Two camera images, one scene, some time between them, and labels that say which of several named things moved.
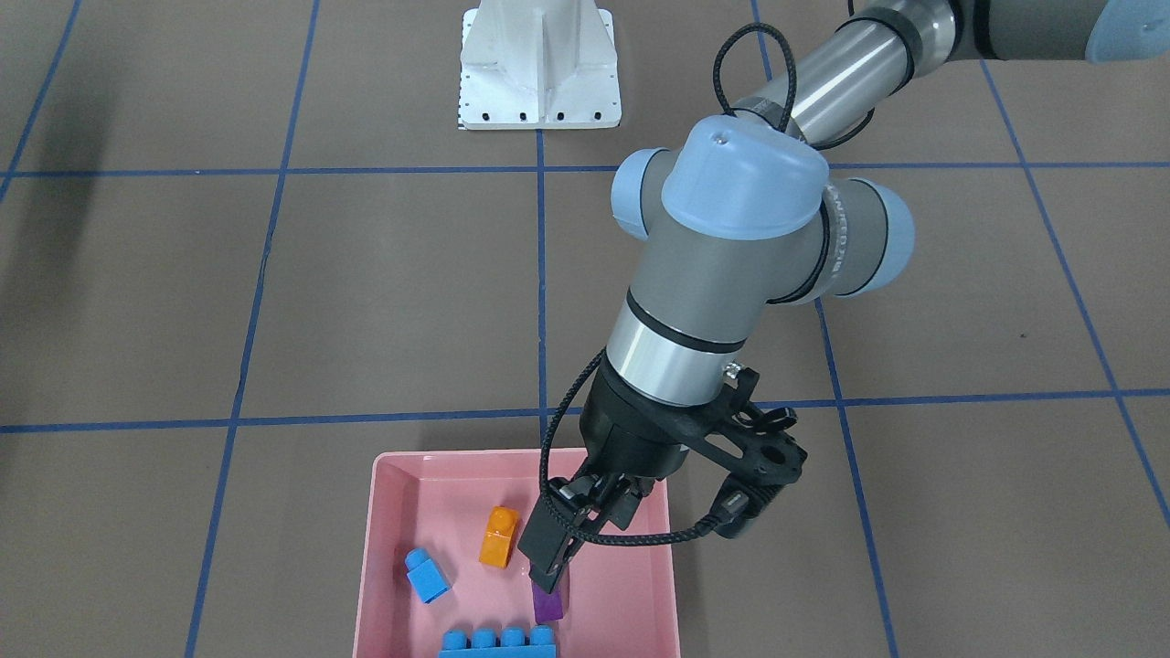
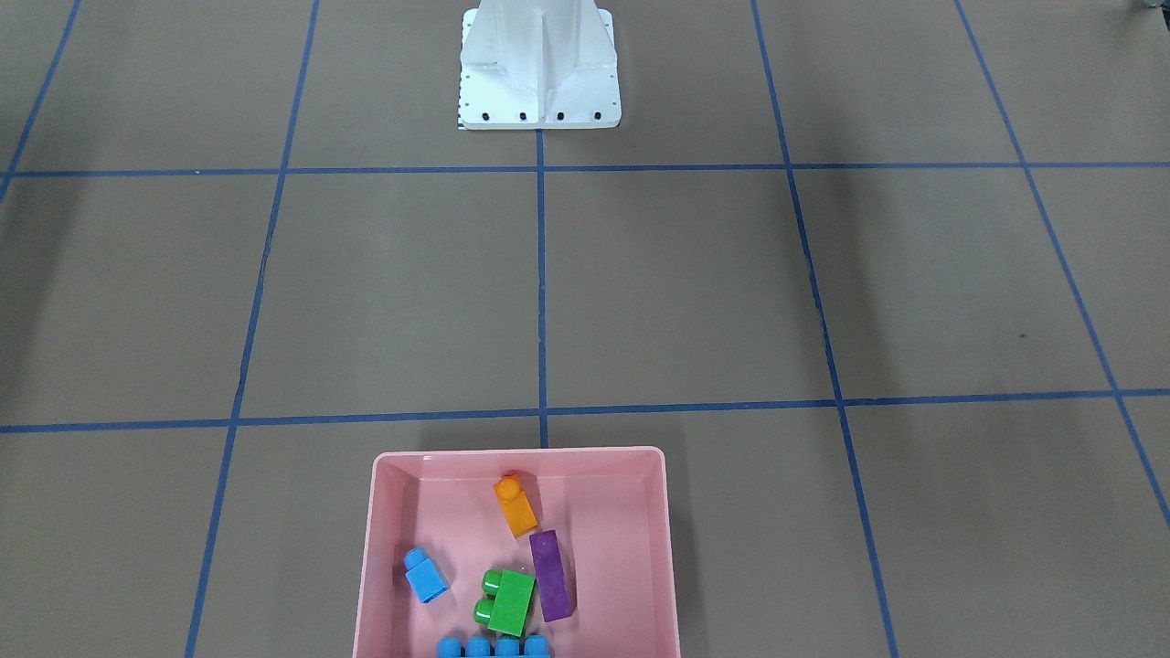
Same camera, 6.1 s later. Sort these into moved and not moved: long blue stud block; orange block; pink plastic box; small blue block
Moved: long blue stud block; orange block
Not moved: small blue block; pink plastic box
